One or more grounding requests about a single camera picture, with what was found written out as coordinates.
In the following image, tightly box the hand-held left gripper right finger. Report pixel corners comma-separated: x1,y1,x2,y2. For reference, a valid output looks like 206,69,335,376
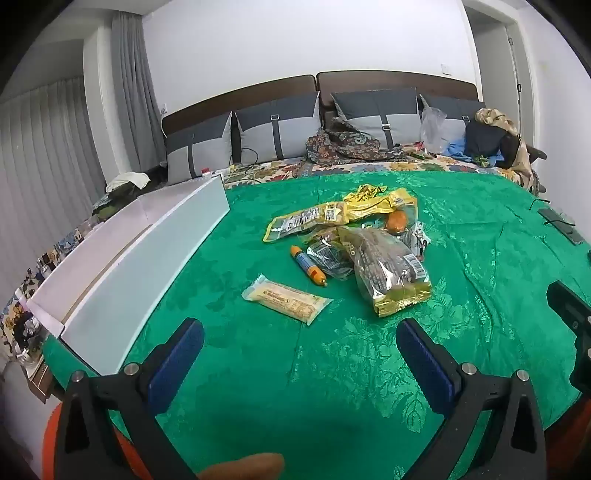
396,318,548,480

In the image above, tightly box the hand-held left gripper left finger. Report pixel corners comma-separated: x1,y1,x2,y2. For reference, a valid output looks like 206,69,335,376
54,318,206,480

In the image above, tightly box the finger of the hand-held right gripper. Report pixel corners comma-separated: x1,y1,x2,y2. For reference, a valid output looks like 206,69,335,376
546,279,591,341
569,338,591,394

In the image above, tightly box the large olive gold snack packet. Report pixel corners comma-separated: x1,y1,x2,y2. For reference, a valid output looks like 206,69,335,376
339,226,433,318

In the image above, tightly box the white storage box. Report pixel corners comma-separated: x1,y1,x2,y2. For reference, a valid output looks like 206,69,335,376
25,175,230,377

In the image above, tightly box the cream snack bar packet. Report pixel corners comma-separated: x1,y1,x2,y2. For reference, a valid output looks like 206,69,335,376
242,274,334,326

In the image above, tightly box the small black white packet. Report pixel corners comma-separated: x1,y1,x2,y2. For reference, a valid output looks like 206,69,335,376
405,220,431,259

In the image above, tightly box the clear packet with brown snack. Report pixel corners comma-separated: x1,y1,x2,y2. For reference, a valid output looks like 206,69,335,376
302,231,358,281

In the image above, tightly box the clear packet with orange drumstick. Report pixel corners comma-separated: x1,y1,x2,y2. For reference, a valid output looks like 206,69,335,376
385,209,411,234

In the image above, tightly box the blue orange sausage stick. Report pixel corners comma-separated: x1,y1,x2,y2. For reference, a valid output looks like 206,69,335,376
290,246,329,288

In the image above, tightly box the plain yellow snack packet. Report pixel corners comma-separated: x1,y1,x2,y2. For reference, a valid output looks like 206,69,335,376
346,189,419,223

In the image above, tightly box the yellow clear snack packet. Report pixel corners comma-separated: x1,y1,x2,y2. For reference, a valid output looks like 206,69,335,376
263,202,348,244

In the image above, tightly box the person's left hand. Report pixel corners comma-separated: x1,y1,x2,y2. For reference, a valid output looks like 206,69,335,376
198,453,284,480

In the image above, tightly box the black phone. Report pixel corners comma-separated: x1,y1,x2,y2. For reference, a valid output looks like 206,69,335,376
538,208,586,245

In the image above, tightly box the green embossed blanket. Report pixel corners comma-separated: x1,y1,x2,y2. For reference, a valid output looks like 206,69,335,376
44,171,591,480

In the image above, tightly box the wooden bedside table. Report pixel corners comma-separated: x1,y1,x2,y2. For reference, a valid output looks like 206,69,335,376
18,355,63,406

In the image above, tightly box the black bag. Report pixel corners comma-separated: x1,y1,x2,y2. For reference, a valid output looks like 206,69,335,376
464,121,520,169

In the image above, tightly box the white cloth pile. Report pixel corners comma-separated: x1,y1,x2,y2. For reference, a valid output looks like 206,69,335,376
105,172,151,193

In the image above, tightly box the blue cloth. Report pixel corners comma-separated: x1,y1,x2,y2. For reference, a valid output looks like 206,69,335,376
443,137,502,166

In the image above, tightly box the pile of clothes and bags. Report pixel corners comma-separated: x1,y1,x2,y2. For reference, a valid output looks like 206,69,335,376
475,107,539,190

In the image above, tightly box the floral bed sheet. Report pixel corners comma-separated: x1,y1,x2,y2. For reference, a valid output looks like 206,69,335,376
222,154,527,190

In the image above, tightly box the small red green packet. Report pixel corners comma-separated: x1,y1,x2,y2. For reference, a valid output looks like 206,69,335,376
406,143,439,161

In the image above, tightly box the grey two-tone pillow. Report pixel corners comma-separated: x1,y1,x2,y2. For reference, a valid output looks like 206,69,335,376
331,88,422,148
165,111,233,185
235,91,321,162
419,93,485,139

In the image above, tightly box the clear plastic bag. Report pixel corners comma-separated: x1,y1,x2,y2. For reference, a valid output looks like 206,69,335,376
419,106,448,154

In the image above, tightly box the white sheer curtain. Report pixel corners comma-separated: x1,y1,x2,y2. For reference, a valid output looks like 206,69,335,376
0,76,107,296

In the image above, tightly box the white door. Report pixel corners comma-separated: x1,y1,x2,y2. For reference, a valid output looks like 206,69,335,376
464,9,539,153

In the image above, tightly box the dark floral cloth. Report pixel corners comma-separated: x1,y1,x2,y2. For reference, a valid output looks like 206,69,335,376
305,117,409,164

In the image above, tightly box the dark brown headboard panel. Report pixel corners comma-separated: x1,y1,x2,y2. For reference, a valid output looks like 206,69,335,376
161,75,317,139
317,71,478,112

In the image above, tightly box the grey curtain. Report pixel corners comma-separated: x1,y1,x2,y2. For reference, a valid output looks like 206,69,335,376
112,9,167,174

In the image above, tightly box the black charger cable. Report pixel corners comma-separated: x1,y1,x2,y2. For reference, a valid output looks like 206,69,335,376
231,148,273,178

